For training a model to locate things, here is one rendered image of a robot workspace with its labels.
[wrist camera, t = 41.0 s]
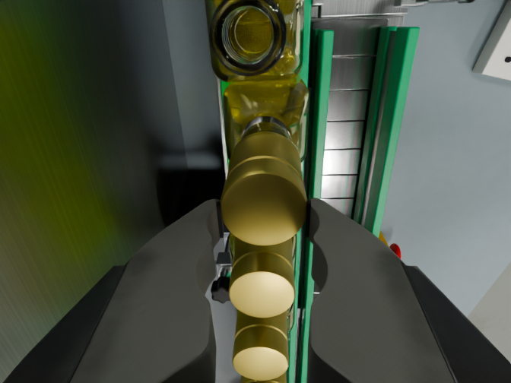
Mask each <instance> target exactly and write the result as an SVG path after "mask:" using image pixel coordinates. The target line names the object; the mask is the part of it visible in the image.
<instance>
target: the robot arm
mask: <svg viewBox="0 0 511 383"><path fill-rule="evenodd" d="M223 237H224V222H223V220H222V216H221V203H220V200H218V199H211V200H208V201H205V202H204V203H202V204H200V205H199V206H197V207H196V208H195V209H193V210H191V211H190V212H188V213H187V214H186V215H184V216H183V217H181V218H179V219H178V220H177V221H175V222H174V223H172V224H170V225H169V226H168V227H167V228H165V229H163V230H162V231H160V232H159V233H158V234H157V235H156V236H154V237H153V238H152V239H151V240H149V241H148V242H147V243H146V244H145V245H144V246H143V247H141V248H140V249H139V250H138V251H137V252H136V253H135V254H134V255H133V256H132V257H131V258H130V260H129V261H128V262H127V263H126V264H125V265H122V266H113V267H112V268H111V269H110V270H109V271H108V272H107V273H106V274H105V275H104V276H103V277H102V278H101V279H100V280H99V281H98V282H97V283H96V284H95V285H94V286H93V287H92V288H91V289H90V290H89V292H88V293H87V294H86V295H85V296H84V297H83V298H82V299H81V300H80V301H79V302H78V303H77V304H76V305H75V306H74V307H73V308H72V309H71V310H70V311H69V312H68V313H67V314H66V315H65V316H64V317H63V318H62V319H61V320H60V321H59V322H58V323H57V324H56V325H55V326H54V327H53V328H52V329H51V330H50V332H49V333H48V334H47V335H46V336H45V337H44V338H43V339H42V340H41V341H40V342H39V343H38V344H37V345H36V346H35V347H34V348H33V349H32V350H31V351H30V352H29V353H28V354H27V355H26V356H25V357H24V358H23V359H22V360H21V362H20V363H19V364H18V365H17V366H16V367H15V369H14V370H13V371H12V372H11V374H10V375H9V376H8V377H7V378H6V379H5V380H4V382H3V383H215V379H216V354H217V345H216V340H215V335H214V325H213V320H212V315H211V306H210V302H209V301H208V299H207V298H206V297H205V294H206V292H207V290H208V288H209V286H210V285H211V283H212V282H213V280H214V279H215V277H216V268H215V262H214V251H213V250H214V247H215V246H216V244H217V243H218V242H219V240H220V238H223ZM305 237H306V238H309V240H310V241H311V243H312V244H313V260H312V271H311V276H312V279H313V280H314V281H315V283H316V285H317V286H318V288H319V290H320V292H321V293H320V294H319V295H318V296H317V297H316V298H315V299H314V300H313V302H312V305H311V310H310V320H309V340H308V360H307V383H511V363H510V362H509V361H508V360H507V359H506V357H505V356H504V355H503V354H502V353H501V352H500V351H499V350H498V349H497V348H496V347H495V346H494V345H493V344H492V343H491V342H490V341H489V340H488V339H487V338H486V337H485V336H484V335H483V334H482V333H481V332H480V331H479V330H478V329H477V328H476V327H475V326H474V325H473V324H472V323H471V322H470V321H469V320H468V319H467V317H466V316H465V315H464V314H463V313H462V312H461V311H460V310H459V309H458V308H457V307H456V306H455V305H454V304H453V303H452V302H451V301H450V300H449V299H448V298H447V297H446V296H445V295H444V294H443V292H442V291H441V290H440V289H439V288H438V287H437V286H436V285H435V284H434V283H433V282H432V281H431V280H430V279H429V278H428V277H427V276H426V275H425V274H424V273H423V272H422V271H421V270H420V269H419V267H418V266H409V265H406V264H405V263H404V262H403V261H402V260H401V259H400V258H399V257H398V256H397V255H396V253H394V252H393V250H391V249H390V247H388V246H387V245H386V244H385V243H384V242H383V241H381V240H380V239H379V238H378V237H376V236H375V235H373V234H372V233H371V232H370V231H368V230H367V229H365V228H364V227H362V226H361V225H360V224H358V223H356V222H355V221H353V220H352V219H351V218H349V217H347V216H346V215H344V214H343V213H342V212H340V211H339V210H337V209H335V208H334V207H333V206H331V205H330V204H327V203H326V202H324V201H323V200H321V199H319V198H311V199H307V206H306V232H305Z"/></svg>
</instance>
